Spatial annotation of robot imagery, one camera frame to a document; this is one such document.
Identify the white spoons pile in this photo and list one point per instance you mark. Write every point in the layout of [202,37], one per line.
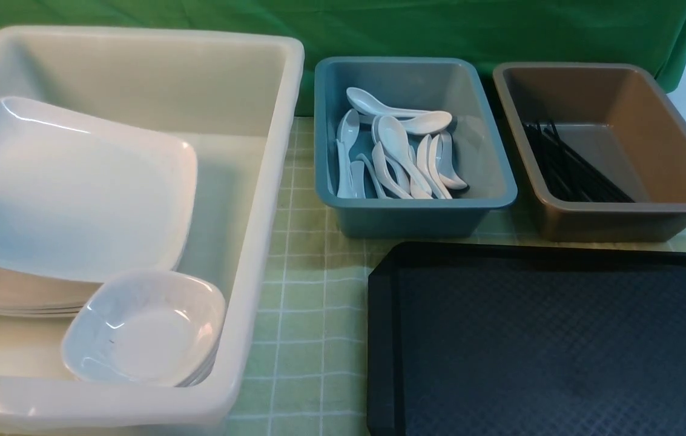
[407,153]

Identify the green checkered table mat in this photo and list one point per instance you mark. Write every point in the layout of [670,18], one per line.
[306,368]

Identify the black serving tray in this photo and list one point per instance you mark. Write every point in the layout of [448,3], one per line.
[526,340]

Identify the blue-grey plastic bin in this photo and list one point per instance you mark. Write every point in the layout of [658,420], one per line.
[479,155]

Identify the black chopsticks in bin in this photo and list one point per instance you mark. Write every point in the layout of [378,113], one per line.
[569,176]

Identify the large white plastic tub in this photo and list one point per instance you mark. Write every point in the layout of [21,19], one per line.
[232,96]

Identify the brown plastic bin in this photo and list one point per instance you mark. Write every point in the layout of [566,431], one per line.
[618,119]

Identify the green backdrop cloth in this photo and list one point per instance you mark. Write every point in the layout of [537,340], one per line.
[648,34]

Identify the large white rectangular plate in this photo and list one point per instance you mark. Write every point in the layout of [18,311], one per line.
[82,198]

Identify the stack of white square plates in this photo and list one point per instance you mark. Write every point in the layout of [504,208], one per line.
[25,295]

